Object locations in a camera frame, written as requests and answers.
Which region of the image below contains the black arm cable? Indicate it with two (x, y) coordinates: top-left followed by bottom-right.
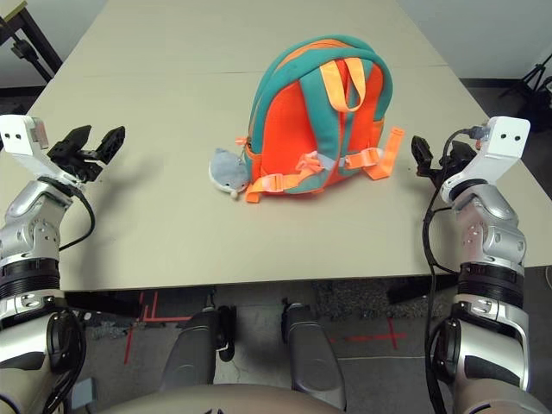
(422, 129), (480, 414)
(42, 189), (96, 414)

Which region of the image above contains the black tripod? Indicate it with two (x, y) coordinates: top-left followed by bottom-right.
(502, 64), (552, 100)

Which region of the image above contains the black table base bar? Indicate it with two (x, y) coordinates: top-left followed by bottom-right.
(64, 292), (143, 323)

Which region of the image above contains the grey robot leg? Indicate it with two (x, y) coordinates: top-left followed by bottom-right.
(163, 305), (236, 389)
(280, 301), (346, 411)

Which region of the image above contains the black stand with clamp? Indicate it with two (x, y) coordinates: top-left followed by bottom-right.
(0, 16), (51, 83)

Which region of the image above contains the red floor tape cross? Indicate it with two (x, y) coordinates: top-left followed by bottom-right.
(344, 317), (409, 348)

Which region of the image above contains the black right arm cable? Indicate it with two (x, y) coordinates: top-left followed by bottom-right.
(422, 129), (480, 414)

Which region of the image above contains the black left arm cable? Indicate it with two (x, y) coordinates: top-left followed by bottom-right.
(42, 189), (96, 414)

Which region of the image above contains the grey foot pedal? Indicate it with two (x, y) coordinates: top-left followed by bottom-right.
(71, 379), (98, 411)

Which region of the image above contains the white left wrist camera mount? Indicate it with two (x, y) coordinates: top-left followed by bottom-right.
(0, 115), (83, 189)

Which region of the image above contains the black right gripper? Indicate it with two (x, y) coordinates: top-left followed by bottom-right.
(411, 135), (474, 185)

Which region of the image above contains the beige robot torso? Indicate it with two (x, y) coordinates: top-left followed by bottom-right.
(92, 383), (346, 414)

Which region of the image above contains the grey white plush toy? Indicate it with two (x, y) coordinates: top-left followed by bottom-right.
(208, 147), (252, 200)

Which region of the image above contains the grey left robot leg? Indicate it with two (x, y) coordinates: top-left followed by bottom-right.
(163, 305), (236, 389)

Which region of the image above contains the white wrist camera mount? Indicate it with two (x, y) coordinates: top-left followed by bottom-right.
(440, 115), (531, 204)
(0, 115), (83, 189)

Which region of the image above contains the orange and teal backpack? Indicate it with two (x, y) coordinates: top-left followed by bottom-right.
(235, 34), (406, 204)

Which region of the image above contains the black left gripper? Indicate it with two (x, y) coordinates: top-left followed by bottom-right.
(47, 124), (127, 185)

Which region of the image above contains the side table with black frame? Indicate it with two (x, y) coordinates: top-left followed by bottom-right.
(0, 0), (64, 83)

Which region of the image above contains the grey crumpled cloth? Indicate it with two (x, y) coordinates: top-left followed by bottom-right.
(85, 321), (130, 340)

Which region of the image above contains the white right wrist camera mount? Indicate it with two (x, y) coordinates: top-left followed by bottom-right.
(440, 115), (531, 204)

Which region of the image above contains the grey right robot leg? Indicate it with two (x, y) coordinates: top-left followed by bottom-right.
(280, 301), (346, 411)

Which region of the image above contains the black bag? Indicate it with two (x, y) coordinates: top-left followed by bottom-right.
(515, 77), (552, 133)

